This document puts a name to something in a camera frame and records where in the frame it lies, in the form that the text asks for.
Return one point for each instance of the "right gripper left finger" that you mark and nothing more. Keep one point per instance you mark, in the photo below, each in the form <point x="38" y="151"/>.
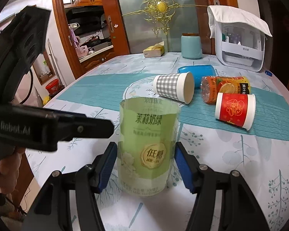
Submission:
<point x="51" y="208"/>

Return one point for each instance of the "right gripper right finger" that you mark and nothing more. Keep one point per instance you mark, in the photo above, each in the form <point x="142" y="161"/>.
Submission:
<point x="239" y="208"/>

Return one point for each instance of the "green label plastic cup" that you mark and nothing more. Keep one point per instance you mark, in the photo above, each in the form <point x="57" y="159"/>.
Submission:
<point x="148" y="129"/>

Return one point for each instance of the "red white paper cup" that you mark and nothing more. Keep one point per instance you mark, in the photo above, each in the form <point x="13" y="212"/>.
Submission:
<point x="236" y="109"/>

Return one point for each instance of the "grey checked paper cup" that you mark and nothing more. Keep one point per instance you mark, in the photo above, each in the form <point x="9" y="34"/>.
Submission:
<point x="179" y="87"/>

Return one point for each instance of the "blue plastic cup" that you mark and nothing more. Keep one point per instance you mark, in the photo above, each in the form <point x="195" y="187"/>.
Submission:
<point x="198" y="71"/>

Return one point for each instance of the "person left hand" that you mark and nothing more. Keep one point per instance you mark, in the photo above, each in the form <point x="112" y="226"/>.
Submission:
<point x="9" y="171"/>

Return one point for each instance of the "red round tin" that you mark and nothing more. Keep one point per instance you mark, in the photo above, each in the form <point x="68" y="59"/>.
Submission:
<point x="53" y="87"/>

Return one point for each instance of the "gold ornament glass door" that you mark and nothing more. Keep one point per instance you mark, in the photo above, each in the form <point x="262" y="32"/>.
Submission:
<point x="148" y="22"/>

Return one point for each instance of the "yellow tissue box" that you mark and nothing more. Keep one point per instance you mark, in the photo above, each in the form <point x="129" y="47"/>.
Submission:
<point x="156" y="50"/>

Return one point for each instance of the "small blue bottle cap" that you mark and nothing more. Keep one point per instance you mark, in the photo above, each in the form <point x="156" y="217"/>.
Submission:
<point x="268" y="73"/>

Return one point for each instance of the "white countertop appliance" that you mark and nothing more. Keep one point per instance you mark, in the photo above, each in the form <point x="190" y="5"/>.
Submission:
<point x="239" y="45"/>

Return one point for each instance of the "light blue ceramic jar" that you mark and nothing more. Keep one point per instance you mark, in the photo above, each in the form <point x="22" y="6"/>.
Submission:
<point x="191" y="46"/>

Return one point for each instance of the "white cloth on appliance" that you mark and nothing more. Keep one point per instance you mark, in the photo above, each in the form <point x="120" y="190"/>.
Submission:
<point x="229" y="14"/>

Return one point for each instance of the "wooden kitchen window frame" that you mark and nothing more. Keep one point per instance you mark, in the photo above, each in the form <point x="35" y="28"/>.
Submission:
<point x="91" y="15"/>

